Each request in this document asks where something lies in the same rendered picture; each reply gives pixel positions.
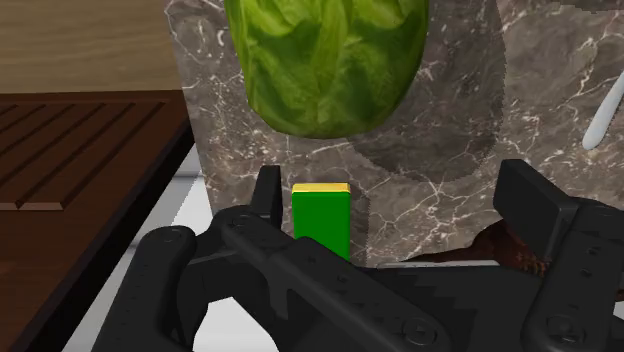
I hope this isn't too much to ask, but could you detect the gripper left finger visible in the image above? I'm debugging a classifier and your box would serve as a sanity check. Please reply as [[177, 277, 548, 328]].
[[92, 164, 452, 352]]

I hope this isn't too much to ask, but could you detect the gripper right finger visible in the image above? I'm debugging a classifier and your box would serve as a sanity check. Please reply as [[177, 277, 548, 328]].
[[492, 158, 624, 352]]

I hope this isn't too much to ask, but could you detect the green block with yellow top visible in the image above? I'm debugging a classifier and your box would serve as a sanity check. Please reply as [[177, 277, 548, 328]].
[[291, 182, 352, 262]]

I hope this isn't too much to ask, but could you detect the green lettuce head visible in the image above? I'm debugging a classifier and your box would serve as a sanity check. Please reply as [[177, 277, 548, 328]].
[[223, 0, 431, 140]]

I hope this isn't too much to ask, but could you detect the dark brown wooden cabinet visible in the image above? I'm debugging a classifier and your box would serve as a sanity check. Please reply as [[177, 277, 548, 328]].
[[0, 89, 196, 352]]

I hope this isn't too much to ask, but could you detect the white utensil handle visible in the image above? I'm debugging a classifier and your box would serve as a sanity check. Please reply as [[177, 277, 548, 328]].
[[582, 70, 624, 151]]

